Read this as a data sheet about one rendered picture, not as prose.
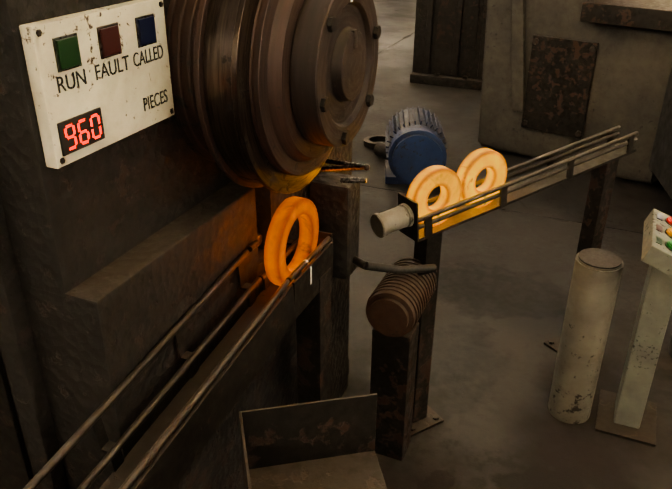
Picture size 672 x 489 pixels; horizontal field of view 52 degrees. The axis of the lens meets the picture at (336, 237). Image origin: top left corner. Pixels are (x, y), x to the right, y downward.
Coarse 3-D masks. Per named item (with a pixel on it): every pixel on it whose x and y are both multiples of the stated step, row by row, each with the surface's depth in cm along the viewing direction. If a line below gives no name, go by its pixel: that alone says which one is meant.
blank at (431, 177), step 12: (432, 168) 167; (444, 168) 167; (420, 180) 165; (432, 180) 166; (444, 180) 168; (456, 180) 170; (408, 192) 167; (420, 192) 166; (444, 192) 172; (456, 192) 172; (420, 204) 167; (444, 204) 172; (420, 216) 169
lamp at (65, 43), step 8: (56, 40) 85; (64, 40) 86; (72, 40) 87; (64, 48) 86; (72, 48) 87; (64, 56) 86; (72, 56) 88; (80, 56) 89; (64, 64) 87; (72, 64) 88
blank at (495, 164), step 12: (468, 156) 173; (480, 156) 172; (492, 156) 174; (468, 168) 171; (480, 168) 173; (492, 168) 176; (504, 168) 178; (468, 180) 173; (492, 180) 178; (504, 180) 180; (468, 192) 174; (480, 192) 177; (468, 204) 176
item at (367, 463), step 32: (256, 416) 99; (288, 416) 101; (320, 416) 102; (352, 416) 103; (256, 448) 102; (288, 448) 103; (320, 448) 105; (352, 448) 106; (256, 480) 102; (288, 480) 102; (320, 480) 102; (352, 480) 102
